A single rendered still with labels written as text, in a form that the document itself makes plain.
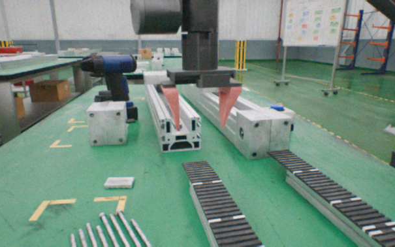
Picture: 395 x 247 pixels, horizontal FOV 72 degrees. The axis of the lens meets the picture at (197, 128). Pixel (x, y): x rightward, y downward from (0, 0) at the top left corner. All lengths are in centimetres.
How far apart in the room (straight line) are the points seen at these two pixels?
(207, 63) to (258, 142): 28
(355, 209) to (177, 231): 25
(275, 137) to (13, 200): 53
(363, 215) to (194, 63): 32
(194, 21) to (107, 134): 43
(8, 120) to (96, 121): 231
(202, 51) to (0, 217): 40
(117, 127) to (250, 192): 39
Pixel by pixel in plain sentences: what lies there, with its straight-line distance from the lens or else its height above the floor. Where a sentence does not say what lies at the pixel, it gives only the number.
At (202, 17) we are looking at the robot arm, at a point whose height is 107.
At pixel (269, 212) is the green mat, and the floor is 78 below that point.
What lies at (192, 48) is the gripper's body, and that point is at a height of 103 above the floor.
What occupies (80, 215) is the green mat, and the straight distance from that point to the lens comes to 49.
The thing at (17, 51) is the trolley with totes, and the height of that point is 89.
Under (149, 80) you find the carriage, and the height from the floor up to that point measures 88.
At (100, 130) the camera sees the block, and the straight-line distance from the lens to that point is 75.
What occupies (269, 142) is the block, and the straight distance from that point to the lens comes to 65.
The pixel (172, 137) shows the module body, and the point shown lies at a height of 82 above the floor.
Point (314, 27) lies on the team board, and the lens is 656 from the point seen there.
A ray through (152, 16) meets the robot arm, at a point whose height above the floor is 107.
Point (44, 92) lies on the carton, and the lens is 450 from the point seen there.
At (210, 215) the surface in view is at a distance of 39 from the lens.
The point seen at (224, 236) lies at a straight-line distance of 36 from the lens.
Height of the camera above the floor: 104
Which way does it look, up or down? 17 degrees down
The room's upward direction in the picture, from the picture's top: straight up
